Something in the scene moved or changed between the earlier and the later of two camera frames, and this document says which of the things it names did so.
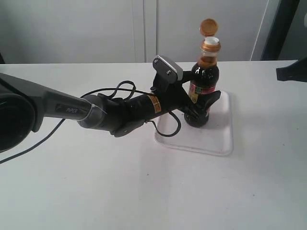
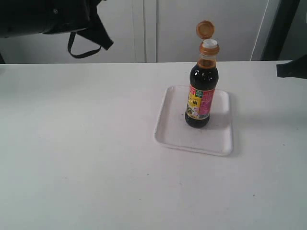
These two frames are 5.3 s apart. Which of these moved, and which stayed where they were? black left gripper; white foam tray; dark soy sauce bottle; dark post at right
Moved: black left gripper
Stayed: dark soy sauce bottle; dark post at right; white foam tray
